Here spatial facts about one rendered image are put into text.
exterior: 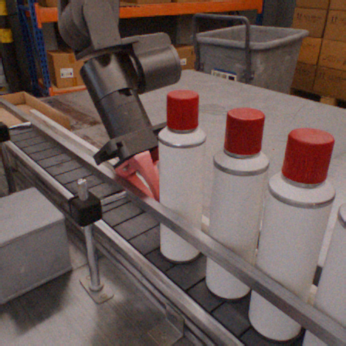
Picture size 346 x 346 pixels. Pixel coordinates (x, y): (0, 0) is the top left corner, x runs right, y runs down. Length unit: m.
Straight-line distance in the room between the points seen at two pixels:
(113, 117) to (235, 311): 0.26
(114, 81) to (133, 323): 0.29
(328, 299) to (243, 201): 0.10
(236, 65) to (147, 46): 2.17
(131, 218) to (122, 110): 0.17
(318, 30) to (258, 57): 1.48
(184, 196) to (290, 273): 0.14
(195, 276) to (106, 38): 0.30
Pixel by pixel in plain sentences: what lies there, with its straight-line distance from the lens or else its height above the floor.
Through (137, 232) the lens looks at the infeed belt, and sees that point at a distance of 0.50.
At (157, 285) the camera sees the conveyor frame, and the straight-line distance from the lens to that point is 0.45.
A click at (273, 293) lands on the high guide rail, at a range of 0.32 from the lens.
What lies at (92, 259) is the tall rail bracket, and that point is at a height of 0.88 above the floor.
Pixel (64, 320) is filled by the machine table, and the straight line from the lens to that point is 0.48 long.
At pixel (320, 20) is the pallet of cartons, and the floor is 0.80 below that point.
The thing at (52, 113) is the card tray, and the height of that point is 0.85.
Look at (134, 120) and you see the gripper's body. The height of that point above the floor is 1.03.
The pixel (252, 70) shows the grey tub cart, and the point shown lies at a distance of 2.61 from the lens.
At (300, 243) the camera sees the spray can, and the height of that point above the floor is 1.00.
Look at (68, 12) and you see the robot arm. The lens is 0.47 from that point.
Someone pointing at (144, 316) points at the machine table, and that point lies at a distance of 0.47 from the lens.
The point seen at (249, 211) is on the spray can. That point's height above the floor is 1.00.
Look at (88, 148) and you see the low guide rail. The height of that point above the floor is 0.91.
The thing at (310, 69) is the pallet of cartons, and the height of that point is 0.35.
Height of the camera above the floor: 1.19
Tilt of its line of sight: 30 degrees down
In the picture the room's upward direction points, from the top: straight up
